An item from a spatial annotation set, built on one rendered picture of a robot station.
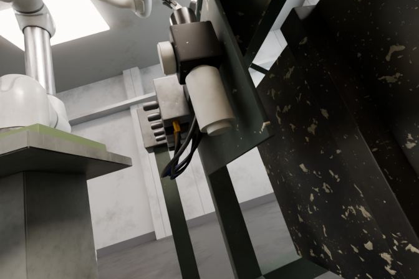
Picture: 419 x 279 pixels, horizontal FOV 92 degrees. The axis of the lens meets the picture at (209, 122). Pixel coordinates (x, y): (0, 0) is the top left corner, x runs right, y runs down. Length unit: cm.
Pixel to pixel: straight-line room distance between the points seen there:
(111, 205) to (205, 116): 382
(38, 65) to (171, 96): 89
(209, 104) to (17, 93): 73
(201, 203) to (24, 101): 308
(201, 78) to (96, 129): 412
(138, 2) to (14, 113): 90
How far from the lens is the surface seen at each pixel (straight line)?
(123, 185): 394
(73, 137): 77
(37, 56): 124
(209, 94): 25
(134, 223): 389
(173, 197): 86
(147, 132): 87
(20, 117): 85
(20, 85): 91
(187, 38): 28
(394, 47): 45
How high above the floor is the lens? 54
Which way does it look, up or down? 16 degrees up
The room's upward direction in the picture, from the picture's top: 18 degrees counter-clockwise
